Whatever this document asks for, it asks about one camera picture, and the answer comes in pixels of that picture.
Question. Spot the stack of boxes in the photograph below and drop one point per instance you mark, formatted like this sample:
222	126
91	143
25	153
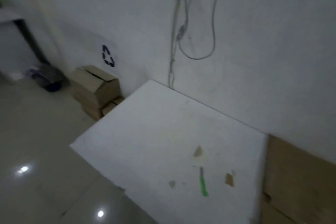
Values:
92	112

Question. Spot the small low cardboard box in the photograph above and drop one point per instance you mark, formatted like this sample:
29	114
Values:
107	109

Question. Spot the taped small cardboard box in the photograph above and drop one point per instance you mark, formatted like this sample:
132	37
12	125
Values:
302	174

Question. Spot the white recycling symbol sign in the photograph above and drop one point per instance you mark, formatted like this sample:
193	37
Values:
108	55

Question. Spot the blue round object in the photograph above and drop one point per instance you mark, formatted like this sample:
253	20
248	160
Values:
52	84

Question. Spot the clear tape scrap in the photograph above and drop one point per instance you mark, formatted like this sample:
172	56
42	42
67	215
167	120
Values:
198	152
172	184

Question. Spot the brown tape scrap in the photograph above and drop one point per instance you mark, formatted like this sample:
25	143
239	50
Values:
229	180

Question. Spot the white table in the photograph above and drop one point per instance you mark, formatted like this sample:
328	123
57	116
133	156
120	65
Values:
157	139

